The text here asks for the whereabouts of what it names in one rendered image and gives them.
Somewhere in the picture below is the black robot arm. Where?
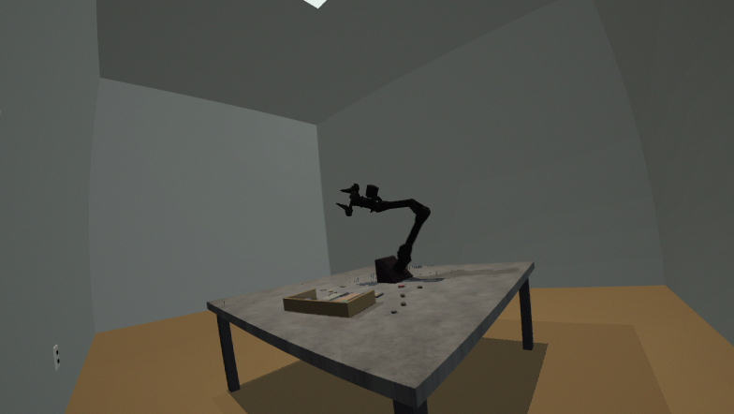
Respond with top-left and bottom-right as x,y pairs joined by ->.
349,185 -> 431,274

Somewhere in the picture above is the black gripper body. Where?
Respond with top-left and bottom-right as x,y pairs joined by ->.
345,184 -> 365,216

